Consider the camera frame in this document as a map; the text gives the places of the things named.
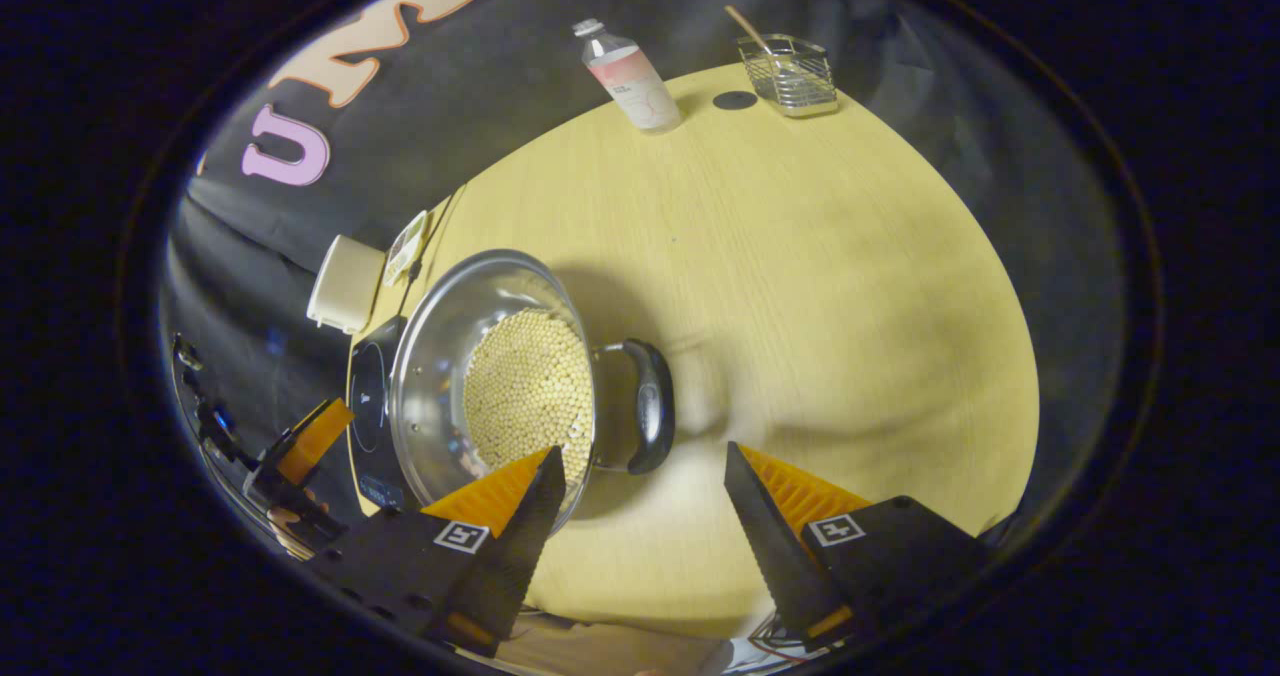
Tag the clear bottle with pink label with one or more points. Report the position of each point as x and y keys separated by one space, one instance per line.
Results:
x=635 y=81

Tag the stainless steel pot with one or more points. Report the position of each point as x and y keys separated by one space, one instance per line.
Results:
x=440 y=356

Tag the black induction cooktop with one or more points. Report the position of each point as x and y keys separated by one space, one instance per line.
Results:
x=368 y=396

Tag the wooden stick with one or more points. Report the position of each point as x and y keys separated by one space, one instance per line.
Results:
x=745 y=24

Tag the white divided bean dish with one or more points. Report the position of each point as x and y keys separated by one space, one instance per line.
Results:
x=408 y=246

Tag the pile of yellow soybeans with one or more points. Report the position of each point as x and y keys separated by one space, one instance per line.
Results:
x=525 y=386

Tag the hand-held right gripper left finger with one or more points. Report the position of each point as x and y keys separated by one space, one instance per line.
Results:
x=520 y=546

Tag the black round disc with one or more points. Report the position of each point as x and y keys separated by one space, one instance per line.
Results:
x=735 y=100

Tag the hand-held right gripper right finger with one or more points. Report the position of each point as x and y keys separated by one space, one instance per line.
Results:
x=765 y=546

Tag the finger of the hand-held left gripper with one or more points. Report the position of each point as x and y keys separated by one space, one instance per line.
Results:
x=315 y=438

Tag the white toaster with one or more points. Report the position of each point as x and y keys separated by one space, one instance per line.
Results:
x=345 y=281

